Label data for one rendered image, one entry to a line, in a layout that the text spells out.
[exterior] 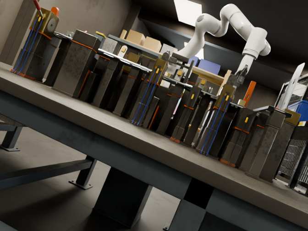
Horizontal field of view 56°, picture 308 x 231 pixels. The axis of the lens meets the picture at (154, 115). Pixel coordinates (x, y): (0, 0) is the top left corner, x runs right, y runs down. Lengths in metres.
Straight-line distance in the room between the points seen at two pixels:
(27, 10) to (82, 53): 3.21
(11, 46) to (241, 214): 4.18
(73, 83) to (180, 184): 0.87
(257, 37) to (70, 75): 1.01
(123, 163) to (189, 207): 0.23
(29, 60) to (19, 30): 3.07
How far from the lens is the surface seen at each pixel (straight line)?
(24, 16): 4.71
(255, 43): 1.70
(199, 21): 2.03
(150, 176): 0.89
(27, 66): 1.63
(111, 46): 1.87
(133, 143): 0.85
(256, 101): 11.05
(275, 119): 1.29
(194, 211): 0.89
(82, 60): 1.55
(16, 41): 4.66
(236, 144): 1.43
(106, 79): 1.65
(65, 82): 1.56
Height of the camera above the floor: 0.77
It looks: level
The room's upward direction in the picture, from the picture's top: 23 degrees clockwise
